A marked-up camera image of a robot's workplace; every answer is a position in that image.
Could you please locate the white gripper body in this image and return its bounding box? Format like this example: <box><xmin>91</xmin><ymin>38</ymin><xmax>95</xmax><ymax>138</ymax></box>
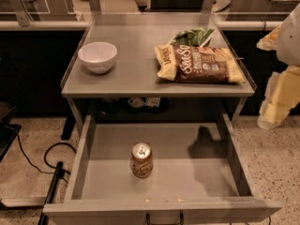
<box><xmin>277</xmin><ymin>4</ymin><xmax>300</xmax><ymax>67</ymax></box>

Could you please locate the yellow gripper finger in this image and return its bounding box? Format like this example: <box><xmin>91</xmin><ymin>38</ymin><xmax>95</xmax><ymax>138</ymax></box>
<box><xmin>257</xmin><ymin>27</ymin><xmax>280</xmax><ymax>51</ymax></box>
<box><xmin>257</xmin><ymin>66</ymin><xmax>300</xmax><ymax>129</ymax></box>

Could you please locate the orange soda can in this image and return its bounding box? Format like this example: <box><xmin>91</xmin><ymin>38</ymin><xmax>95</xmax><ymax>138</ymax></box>
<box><xmin>131</xmin><ymin>142</ymin><xmax>154</xmax><ymax>178</ymax></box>

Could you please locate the grey open drawer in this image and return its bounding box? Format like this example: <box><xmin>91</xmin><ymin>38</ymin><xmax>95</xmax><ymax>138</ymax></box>
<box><xmin>44</xmin><ymin>115</ymin><xmax>281</xmax><ymax>225</ymax></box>

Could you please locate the grey counter cabinet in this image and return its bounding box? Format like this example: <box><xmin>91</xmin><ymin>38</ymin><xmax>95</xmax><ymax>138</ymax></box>
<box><xmin>62</xmin><ymin>13</ymin><xmax>256</xmax><ymax>129</ymax></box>

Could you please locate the green snack bag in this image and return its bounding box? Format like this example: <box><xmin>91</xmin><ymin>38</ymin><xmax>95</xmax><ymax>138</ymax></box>
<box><xmin>169</xmin><ymin>27</ymin><xmax>214</xmax><ymax>47</ymax></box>

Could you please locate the brown yellow chip bag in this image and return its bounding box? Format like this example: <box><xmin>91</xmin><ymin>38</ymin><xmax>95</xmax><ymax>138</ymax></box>
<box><xmin>155</xmin><ymin>45</ymin><xmax>245</xmax><ymax>83</ymax></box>

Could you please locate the white ceramic bowl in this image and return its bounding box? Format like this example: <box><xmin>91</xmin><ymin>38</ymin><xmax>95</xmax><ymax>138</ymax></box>
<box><xmin>78</xmin><ymin>42</ymin><xmax>117</xmax><ymax>74</ymax></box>

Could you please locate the black floor bar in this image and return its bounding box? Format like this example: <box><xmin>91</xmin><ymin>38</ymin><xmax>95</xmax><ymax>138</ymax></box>
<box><xmin>37</xmin><ymin>161</ymin><xmax>63</xmax><ymax>225</ymax></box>

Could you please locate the dark object at left edge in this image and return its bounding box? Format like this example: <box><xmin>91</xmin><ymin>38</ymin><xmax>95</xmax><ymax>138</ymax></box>
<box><xmin>0</xmin><ymin>102</ymin><xmax>21</xmax><ymax>162</ymax></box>

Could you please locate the black drawer handle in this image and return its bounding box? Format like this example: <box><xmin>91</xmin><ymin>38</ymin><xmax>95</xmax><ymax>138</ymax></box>
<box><xmin>145</xmin><ymin>213</ymin><xmax>185</xmax><ymax>225</ymax></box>

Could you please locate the white horizontal rail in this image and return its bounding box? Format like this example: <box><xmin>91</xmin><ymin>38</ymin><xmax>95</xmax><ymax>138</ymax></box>
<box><xmin>0</xmin><ymin>21</ymin><xmax>89</xmax><ymax>31</ymax></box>

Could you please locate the black floor cable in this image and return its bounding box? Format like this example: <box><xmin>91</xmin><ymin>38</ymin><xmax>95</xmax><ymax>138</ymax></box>
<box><xmin>3</xmin><ymin>125</ymin><xmax>78</xmax><ymax>184</ymax></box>

